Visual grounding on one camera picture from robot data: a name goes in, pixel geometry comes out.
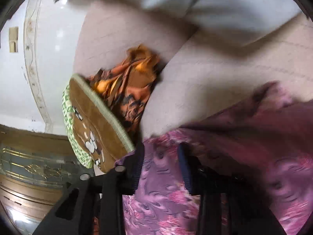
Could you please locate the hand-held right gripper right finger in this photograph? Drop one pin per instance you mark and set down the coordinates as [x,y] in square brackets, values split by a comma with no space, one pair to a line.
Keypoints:
[183,166]

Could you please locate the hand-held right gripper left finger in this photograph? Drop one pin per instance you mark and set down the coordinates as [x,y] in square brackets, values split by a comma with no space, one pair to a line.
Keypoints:
[140,164]

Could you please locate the purple floral shirt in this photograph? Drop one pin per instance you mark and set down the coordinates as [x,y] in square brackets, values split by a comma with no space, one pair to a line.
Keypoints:
[244,139]

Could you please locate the brown cartoon cushion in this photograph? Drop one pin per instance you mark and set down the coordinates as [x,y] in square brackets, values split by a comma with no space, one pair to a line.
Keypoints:
[97,127]

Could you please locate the orange patterned cloth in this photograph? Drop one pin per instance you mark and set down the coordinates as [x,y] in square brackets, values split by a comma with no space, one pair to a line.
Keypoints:
[132,85]

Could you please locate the green patterned cushion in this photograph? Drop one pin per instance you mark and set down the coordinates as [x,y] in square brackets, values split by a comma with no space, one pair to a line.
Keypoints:
[67,117]

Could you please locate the beige quilted bed cover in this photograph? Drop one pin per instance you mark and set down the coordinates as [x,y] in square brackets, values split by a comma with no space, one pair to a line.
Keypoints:
[195,73]

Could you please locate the wooden cabinet with glass door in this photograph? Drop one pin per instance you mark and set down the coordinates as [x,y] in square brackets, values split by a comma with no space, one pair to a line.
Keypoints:
[29,188]

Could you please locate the light blue pillow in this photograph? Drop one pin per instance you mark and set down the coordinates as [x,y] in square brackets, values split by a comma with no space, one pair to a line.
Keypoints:
[220,9]

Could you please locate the beige wall switch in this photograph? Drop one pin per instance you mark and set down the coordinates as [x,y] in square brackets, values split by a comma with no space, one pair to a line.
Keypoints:
[13,35]

